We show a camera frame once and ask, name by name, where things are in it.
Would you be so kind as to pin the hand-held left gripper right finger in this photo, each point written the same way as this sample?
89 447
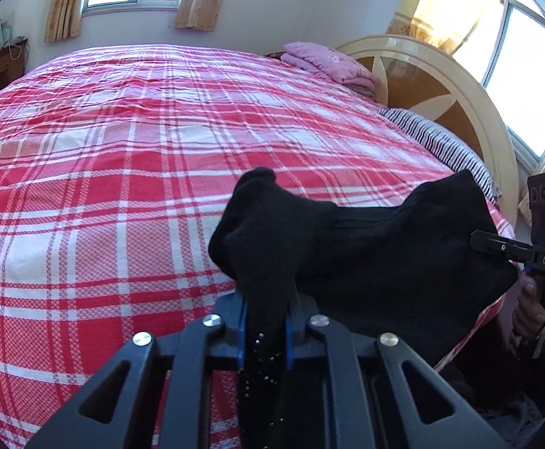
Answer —
289 341

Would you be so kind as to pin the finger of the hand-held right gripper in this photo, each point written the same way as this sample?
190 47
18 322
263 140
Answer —
499 244

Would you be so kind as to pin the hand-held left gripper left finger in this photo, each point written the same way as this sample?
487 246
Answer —
241 336

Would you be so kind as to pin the black pants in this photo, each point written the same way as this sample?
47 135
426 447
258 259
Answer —
370 252

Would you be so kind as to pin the person's right hand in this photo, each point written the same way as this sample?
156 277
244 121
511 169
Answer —
532 322

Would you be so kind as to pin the striped pillow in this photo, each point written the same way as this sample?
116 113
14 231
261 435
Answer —
440 145

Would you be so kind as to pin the large window beside headboard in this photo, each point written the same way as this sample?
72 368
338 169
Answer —
529 65

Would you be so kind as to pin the person's dark jacket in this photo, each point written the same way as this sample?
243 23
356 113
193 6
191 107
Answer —
501 393

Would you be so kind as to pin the cream and brown headboard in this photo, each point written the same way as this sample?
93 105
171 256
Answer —
440 84

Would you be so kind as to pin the red plaid bed sheet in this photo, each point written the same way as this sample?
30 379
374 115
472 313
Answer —
113 173

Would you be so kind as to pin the yellow patterned curtain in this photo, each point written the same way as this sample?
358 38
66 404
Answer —
450 4

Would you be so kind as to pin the pink folded quilt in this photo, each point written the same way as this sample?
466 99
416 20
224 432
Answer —
333 65

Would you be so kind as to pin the pale blue bag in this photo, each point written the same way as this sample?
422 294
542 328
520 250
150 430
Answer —
5 32

